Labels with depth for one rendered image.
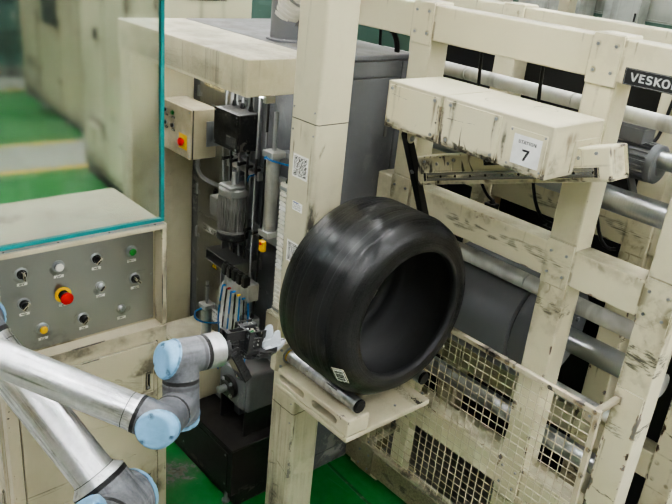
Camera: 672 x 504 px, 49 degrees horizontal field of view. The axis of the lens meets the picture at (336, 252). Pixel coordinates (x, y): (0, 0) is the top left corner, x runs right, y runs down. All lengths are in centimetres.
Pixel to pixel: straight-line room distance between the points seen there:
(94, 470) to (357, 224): 93
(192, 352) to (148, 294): 79
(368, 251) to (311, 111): 49
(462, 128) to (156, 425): 115
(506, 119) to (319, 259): 63
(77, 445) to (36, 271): 63
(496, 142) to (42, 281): 140
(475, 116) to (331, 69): 44
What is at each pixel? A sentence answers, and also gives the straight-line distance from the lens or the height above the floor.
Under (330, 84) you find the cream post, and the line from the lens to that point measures 221.
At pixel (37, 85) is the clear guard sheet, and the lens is 220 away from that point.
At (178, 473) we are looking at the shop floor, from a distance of 338.
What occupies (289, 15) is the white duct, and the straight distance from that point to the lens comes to 278.
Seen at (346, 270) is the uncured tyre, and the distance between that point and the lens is 199.
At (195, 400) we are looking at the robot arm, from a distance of 187.
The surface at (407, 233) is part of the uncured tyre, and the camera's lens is 206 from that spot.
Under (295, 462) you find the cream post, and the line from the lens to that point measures 281.
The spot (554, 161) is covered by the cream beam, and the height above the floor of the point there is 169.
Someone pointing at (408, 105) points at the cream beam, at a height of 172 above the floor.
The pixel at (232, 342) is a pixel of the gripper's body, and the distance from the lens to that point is 192.
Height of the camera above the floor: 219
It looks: 23 degrees down
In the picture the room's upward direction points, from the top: 6 degrees clockwise
